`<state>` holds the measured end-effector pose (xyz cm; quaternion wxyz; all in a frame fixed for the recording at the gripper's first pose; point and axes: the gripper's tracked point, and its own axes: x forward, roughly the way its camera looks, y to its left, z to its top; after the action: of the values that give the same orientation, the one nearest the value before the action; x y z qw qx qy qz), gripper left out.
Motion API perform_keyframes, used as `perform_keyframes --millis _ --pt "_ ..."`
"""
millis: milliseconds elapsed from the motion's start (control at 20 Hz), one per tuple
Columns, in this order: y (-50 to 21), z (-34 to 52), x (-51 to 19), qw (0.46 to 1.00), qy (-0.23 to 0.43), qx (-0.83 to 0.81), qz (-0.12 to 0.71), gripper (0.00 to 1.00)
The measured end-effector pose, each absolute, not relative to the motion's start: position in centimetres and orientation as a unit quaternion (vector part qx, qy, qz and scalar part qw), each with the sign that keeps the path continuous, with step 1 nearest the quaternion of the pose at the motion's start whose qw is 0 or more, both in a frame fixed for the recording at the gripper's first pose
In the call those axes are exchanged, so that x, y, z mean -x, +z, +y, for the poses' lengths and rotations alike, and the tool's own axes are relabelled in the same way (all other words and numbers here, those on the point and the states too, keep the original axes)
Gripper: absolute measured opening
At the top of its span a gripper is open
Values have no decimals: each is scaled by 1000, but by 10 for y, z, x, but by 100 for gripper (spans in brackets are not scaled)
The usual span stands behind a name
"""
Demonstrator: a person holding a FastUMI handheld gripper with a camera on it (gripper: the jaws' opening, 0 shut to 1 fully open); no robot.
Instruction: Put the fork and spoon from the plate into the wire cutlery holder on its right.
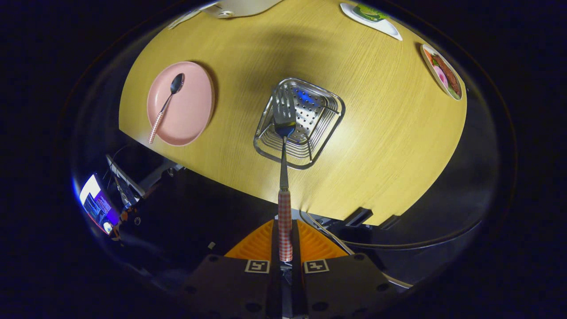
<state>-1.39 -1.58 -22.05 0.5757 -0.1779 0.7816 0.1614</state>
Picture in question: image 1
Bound green label drink bottle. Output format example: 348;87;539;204
354;4;390;22

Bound white toaster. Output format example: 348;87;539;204
202;0;284;19

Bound perforated metal basket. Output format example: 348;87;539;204
253;78;346;170

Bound spoon with red checked handle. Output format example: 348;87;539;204
148;73;185;144

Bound plate of food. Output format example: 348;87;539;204
420;43;464;101

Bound black table bracket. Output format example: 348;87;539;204
346;207;373;226

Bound white coaster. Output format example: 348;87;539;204
340;2;404;41

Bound laptop screen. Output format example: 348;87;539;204
79;174;120;234

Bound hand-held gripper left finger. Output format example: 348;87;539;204
179;219;282;319

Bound pink plate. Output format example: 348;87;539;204
147;61;216;147

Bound spatula with red checked handle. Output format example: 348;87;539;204
271;86;297;263

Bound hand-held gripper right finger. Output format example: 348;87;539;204
292;219;399;319

